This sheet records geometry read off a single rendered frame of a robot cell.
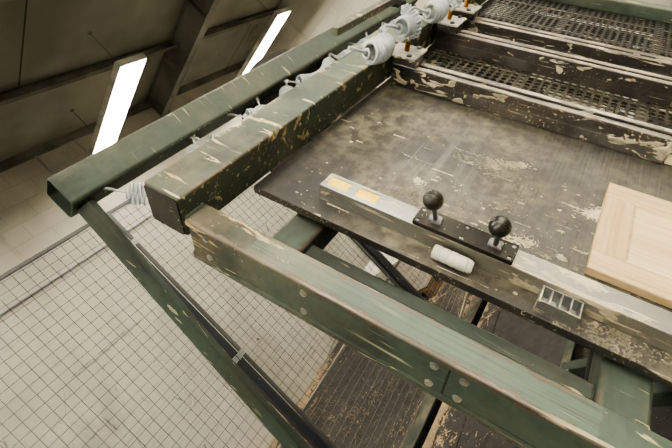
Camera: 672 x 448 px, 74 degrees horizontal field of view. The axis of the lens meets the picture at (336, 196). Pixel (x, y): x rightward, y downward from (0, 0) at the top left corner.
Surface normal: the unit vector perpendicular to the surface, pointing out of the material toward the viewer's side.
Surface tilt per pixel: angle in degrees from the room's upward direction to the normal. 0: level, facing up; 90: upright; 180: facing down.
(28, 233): 90
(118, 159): 90
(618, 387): 56
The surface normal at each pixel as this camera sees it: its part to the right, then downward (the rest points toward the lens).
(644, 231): 0.03, -0.76
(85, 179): 0.49, -0.43
